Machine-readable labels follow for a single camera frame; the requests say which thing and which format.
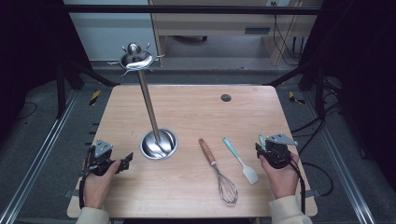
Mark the yellow-black tape marker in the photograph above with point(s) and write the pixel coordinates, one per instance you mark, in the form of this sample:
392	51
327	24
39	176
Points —
294	98
95	97

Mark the black metal stand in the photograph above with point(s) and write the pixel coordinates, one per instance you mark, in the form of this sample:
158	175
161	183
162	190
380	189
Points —
60	90
319	90

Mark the person's left hand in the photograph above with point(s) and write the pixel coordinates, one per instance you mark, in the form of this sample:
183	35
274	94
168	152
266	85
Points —
96	189

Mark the person's right hand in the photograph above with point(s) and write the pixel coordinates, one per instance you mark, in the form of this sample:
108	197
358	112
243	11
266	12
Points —
285	182

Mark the stainless steel utensil rack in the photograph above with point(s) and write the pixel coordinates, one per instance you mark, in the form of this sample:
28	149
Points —
149	105

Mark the black horizontal bar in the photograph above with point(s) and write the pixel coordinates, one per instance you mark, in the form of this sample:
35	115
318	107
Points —
186	9

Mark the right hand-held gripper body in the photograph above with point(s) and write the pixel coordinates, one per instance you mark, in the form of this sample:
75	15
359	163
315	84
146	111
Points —
278	154

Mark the aluminium floor rail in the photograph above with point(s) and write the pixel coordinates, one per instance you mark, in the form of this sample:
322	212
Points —
31	168
342	168

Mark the dark table grommet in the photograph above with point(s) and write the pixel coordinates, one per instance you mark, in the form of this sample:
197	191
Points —
226	98

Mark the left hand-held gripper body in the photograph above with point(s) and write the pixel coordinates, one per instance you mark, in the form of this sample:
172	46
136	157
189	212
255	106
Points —
99	161

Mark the white cabinet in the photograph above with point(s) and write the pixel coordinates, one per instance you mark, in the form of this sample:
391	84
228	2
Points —
109	34

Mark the dark curtain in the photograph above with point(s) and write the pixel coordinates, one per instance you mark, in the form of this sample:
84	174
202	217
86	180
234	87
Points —
25	46
367	46

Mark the grey table bracket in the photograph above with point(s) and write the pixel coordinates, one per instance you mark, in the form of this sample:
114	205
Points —
313	193
71	193

